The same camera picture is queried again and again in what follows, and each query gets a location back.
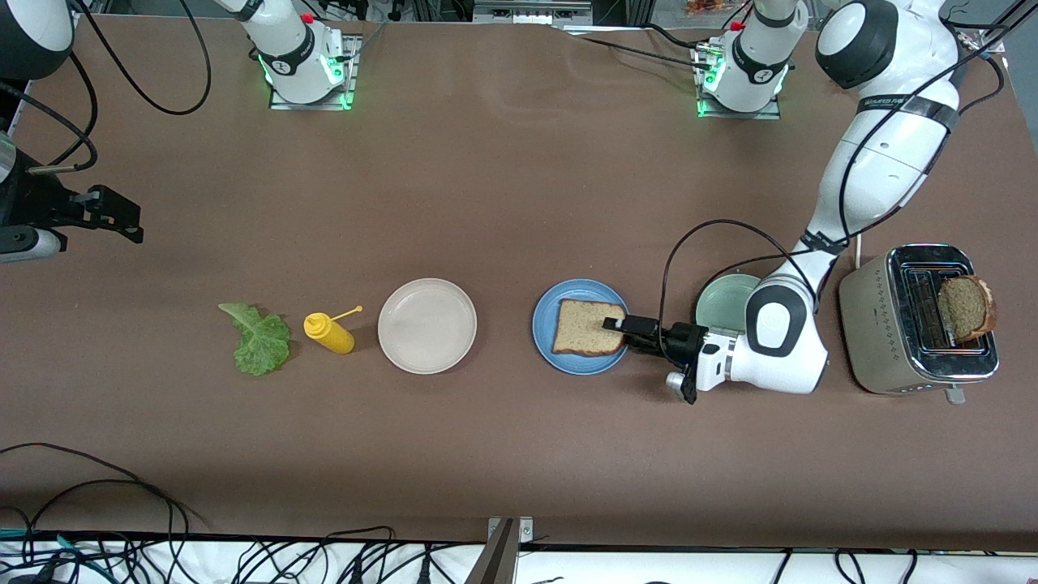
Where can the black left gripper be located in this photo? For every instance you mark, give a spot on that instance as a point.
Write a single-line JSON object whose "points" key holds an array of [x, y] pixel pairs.
{"points": [[679, 339]]}

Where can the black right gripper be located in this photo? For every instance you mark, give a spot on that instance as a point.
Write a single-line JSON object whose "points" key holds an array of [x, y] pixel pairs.
{"points": [[39, 206]]}

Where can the brown bread slice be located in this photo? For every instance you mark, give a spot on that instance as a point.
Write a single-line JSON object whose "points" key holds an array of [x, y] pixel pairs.
{"points": [[965, 308], [580, 328]]}

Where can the green lettuce leaf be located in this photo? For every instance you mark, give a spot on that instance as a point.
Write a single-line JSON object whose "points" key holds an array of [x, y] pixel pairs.
{"points": [[261, 345]]}

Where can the yellow mustard squeeze bottle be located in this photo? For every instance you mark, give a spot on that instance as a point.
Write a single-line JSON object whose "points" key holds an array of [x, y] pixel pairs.
{"points": [[332, 334]]}

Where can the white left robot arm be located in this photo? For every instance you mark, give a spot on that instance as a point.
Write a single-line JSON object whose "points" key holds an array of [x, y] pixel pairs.
{"points": [[876, 170]]}

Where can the green round plate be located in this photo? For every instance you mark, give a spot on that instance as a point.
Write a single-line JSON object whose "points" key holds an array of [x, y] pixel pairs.
{"points": [[722, 304]]}

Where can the blue round plate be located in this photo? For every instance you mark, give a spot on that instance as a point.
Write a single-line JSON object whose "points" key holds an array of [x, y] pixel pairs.
{"points": [[543, 324]]}

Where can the beige round plate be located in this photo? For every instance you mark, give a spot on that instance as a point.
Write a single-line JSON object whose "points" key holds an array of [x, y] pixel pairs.
{"points": [[427, 326]]}

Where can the aluminium table edge profile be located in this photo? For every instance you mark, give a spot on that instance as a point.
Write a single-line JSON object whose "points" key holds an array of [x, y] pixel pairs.
{"points": [[32, 77]]}

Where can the beige chrome toaster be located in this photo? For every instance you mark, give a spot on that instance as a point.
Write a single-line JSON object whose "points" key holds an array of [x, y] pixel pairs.
{"points": [[872, 324]]}

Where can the dark aluminium beam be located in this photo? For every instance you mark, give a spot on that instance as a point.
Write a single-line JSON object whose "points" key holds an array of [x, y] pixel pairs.
{"points": [[495, 560]]}

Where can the orange patterned packet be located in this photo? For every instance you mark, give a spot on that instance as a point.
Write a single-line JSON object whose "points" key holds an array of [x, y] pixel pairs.
{"points": [[714, 6]]}

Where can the grey metal box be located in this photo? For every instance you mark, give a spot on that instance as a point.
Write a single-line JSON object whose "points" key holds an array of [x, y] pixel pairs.
{"points": [[527, 12]]}

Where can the aluminium corner profile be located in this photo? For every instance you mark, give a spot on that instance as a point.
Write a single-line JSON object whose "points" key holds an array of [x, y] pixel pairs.
{"points": [[991, 42]]}

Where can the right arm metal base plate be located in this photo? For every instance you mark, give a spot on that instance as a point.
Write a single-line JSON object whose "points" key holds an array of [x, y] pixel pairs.
{"points": [[312, 107]]}

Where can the silver metal bracket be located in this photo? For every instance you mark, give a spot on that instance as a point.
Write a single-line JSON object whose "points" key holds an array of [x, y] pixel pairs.
{"points": [[525, 529]]}

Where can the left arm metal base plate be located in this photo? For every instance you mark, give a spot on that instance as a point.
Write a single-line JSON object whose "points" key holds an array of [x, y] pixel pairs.
{"points": [[738, 116]]}

